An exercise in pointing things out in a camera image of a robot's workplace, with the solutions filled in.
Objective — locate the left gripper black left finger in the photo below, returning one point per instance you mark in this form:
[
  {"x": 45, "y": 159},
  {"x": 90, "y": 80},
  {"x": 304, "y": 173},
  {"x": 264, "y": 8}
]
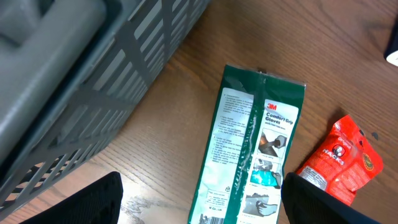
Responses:
[{"x": 97, "y": 203}]

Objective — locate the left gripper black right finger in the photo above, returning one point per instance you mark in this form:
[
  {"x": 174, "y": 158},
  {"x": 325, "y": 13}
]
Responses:
[{"x": 305, "y": 203}]

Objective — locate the orange red snack bag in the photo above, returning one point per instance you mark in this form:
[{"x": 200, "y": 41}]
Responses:
[{"x": 344, "y": 162}]

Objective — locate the green 3M cloth package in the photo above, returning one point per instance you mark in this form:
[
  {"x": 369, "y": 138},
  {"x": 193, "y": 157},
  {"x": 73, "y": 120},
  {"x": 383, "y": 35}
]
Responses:
[{"x": 252, "y": 129}]

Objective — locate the white barcode scanner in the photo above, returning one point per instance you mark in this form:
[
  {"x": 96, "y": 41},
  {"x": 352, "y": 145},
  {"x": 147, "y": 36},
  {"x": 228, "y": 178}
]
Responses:
[{"x": 391, "y": 52}]

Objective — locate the grey plastic mesh basket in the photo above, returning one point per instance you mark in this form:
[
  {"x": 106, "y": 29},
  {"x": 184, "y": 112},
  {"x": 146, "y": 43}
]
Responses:
[{"x": 72, "y": 72}]

